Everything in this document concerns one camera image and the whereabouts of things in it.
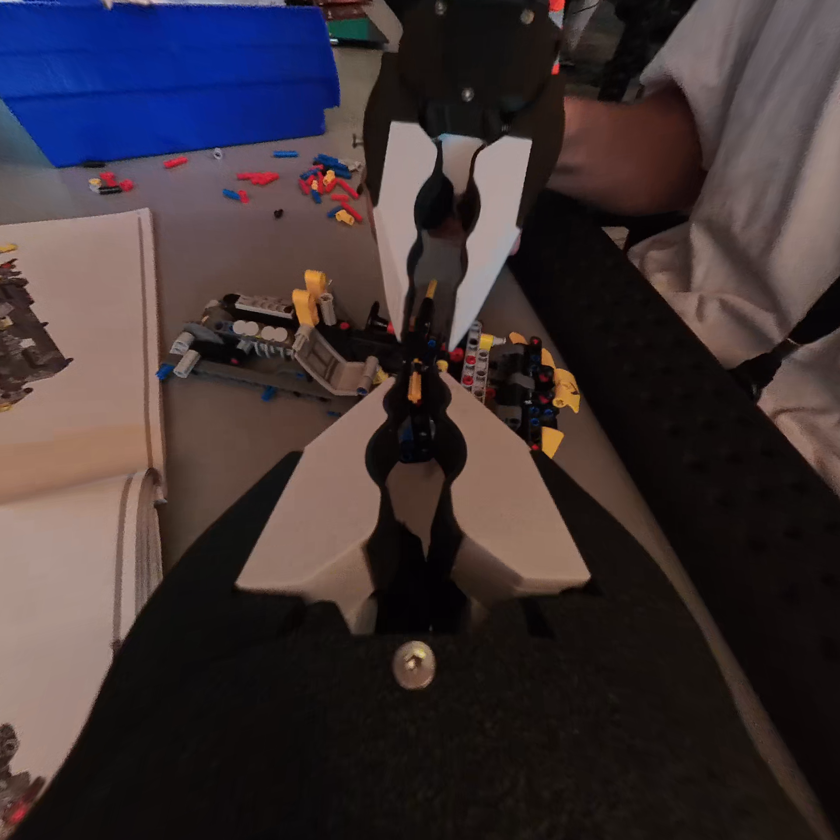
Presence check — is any open instruction booklet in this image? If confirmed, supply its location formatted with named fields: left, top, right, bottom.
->
left=0, top=209, right=168, bottom=840

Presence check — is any blue plastic bin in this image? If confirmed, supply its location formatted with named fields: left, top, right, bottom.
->
left=0, top=0, right=342, bottom=169

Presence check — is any black strap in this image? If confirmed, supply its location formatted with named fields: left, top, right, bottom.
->
left=728, top=282, right=840, bottom=395

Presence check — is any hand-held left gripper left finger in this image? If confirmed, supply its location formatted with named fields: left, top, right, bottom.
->
left=234, top=376, right=421, bottom=635

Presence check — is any pile of red blue pins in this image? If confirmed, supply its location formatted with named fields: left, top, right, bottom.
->
left=88, top=150, right=365, bottom=226

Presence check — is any person's right forearm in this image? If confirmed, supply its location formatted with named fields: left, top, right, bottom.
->
left=548, top=84, right=706, bottom=219

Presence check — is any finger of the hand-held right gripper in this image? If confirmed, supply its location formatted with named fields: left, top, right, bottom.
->
left=450, top=138, right=534, bottom=351
left=373, top=121, right=455, bottom=345

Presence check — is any partly built lego car chassis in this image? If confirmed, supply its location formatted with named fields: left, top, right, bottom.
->
left=156, top=269, right=583, bottom=460

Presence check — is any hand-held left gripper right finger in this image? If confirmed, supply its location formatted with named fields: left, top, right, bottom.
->
left=423, top=371, right=592, bottom=634

